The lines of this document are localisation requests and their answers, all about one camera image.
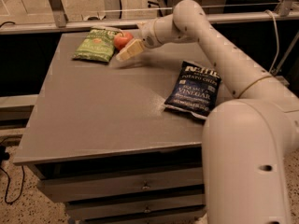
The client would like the red apple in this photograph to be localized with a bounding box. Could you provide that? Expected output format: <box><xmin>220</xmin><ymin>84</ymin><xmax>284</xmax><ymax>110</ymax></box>
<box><xmin>113</xmin><ymin>35</ymin><xmax>133</xmax><ymax>50</ymax></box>

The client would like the blue salt vinegar chip bag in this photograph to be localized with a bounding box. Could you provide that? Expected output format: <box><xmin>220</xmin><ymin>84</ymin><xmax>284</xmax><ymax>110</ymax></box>
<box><xmin>164</xmin><ymin>62</ymin><xmax>221</xmax><ymax>119</ymax></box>

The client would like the metal railing frame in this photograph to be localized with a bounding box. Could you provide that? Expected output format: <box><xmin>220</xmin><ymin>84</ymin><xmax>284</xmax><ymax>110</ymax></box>
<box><xmin>0</xmin><ymin>0</ymin><xmax>299</xmax><ymax>33</ymax></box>

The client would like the top grey drawer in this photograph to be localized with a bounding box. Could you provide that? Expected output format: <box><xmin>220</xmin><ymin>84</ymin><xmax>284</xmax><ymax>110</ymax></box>
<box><xmin>37</xmin><ymin>167</ymin><xmax>204</xmax><ymax>203</ymax></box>

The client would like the green jalapeno chip bag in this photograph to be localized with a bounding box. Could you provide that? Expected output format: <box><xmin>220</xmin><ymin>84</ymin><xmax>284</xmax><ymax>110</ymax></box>
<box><xmin>73</xmin><ymin>26</ymin><xmax>121</xmax><ymax>63</ymax></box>

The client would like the black floor cable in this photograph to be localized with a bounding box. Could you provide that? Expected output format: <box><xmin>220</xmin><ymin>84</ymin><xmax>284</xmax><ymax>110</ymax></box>
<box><xmin>0</xmin><ymin>137</ymin><xmax>26</xmax><ymax>205</ymax></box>

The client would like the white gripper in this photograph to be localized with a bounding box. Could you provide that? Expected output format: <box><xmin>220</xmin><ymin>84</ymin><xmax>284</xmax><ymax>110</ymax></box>
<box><xmin>116</xmin><ymin>19</ymin><xmax>162</xmax><ymax>62</ymax></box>

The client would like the grey drawer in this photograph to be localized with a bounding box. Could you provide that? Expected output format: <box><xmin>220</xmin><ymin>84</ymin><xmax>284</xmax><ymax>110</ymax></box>
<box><xmin>37</xmin><ymin>167</ymin><xmax>204</xmax><ymax>203</ymax></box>
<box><xmin>84</xmin><ymin>205</ymin><xmax>206</xmax><ymax>224</ymax></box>
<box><xmin>66</xmin><ymin>192</ymin><xmax>205</xmax><ymax>219</ymax></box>

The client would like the middle grey drawer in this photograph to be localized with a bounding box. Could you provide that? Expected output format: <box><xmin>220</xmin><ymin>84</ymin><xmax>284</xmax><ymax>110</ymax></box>
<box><xmin>66</xmin><ymin>192</ymin><xmax>205</xmax><ymax>219</ymax></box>

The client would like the grey drawer cabinet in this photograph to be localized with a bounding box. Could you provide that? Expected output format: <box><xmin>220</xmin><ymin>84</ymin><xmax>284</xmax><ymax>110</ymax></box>
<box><xmin>13</xmin><ymin>28</ymin><xmax>237</xmax><ymax>224</ymax></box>

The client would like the bottom grey drawer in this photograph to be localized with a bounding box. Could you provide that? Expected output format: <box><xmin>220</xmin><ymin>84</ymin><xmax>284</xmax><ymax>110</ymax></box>
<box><xmin>84</xmin><ymin>205</ymin><xmax>206</xmax><ymax>224</ymax></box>

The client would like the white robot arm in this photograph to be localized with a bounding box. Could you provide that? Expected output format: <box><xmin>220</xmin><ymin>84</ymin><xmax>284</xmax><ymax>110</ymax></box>
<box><xmin>117</xmin><ymin>0</ymin><xmax>299</xmax><ymax>224</ymax></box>

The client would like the white cable on railing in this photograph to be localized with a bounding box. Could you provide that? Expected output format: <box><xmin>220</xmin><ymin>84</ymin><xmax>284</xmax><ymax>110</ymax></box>
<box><xmin>102</xmin><ymin>2</ymin><xmax>281</xmax><ymax>73</ymax></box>

